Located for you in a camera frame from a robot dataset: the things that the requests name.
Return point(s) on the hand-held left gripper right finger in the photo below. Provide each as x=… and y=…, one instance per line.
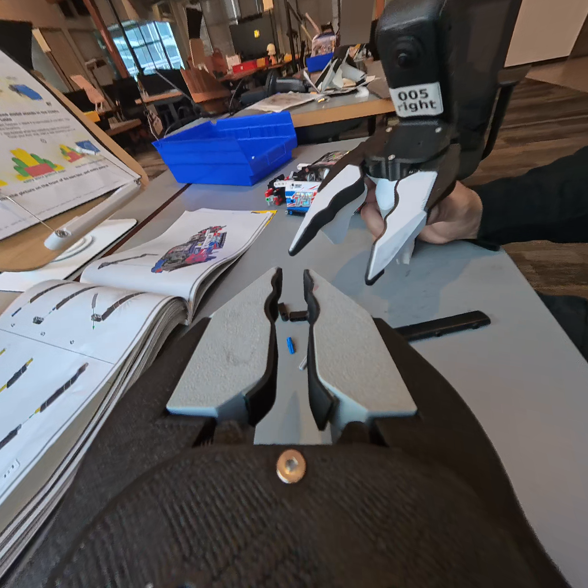
x=363, y=363

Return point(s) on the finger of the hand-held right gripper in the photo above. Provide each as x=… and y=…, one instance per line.
x=404, y=216
x=330, y=202

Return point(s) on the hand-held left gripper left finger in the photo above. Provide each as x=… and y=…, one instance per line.
x=225, y=363

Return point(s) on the black double connector brick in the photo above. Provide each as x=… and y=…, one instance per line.
x=413, y=331

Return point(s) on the black pin connector brick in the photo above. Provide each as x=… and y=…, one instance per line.
x=298, y=315

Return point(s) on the black axle connector brick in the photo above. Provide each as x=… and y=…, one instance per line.
x=443, y=325

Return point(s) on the person's right forearm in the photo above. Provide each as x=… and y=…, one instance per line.
x=537, y=206

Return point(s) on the person's right hand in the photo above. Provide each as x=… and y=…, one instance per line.
x=454, y=216

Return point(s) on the partly built toy car model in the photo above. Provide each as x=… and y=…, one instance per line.
x=298, y=188

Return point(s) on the idle white black gripper tool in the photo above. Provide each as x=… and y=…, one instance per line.
x=340, y=73

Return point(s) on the wooden background table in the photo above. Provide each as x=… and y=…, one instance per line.
x=340, y=108

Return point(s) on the scattered printed papers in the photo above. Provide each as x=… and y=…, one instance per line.
x=280, y=102

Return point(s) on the blue storage bin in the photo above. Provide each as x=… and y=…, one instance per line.
x=220, y=151

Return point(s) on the open instruction booklet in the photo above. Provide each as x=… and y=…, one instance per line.
x=92, y=344

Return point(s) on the wooden document stand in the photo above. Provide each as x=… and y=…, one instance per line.
x=27, y=248

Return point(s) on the printed instruction sheet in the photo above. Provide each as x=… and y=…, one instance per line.
x=46, y=160

